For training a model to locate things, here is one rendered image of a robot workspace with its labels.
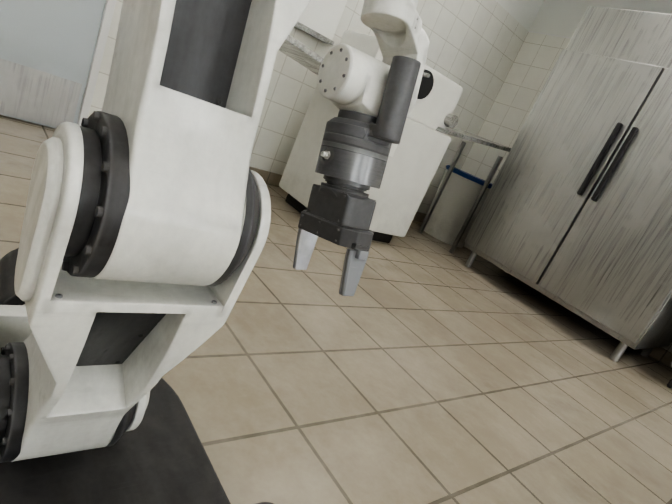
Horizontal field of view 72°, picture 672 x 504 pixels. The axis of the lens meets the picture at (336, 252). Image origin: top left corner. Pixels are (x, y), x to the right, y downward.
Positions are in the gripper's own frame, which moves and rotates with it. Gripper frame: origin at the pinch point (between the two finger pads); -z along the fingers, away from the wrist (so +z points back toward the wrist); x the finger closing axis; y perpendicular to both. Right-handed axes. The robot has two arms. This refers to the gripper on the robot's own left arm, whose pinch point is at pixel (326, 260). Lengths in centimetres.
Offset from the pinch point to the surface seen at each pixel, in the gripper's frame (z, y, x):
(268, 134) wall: 26, 142, -263
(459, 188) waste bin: 26, 319, -213
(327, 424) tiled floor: -53, 43, -33
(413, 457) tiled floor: -57, 62, -17
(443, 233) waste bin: -18, 323, -219
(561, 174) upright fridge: 49, 285, -110
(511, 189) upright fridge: 32, 284, -142
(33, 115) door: 0, -2, -270
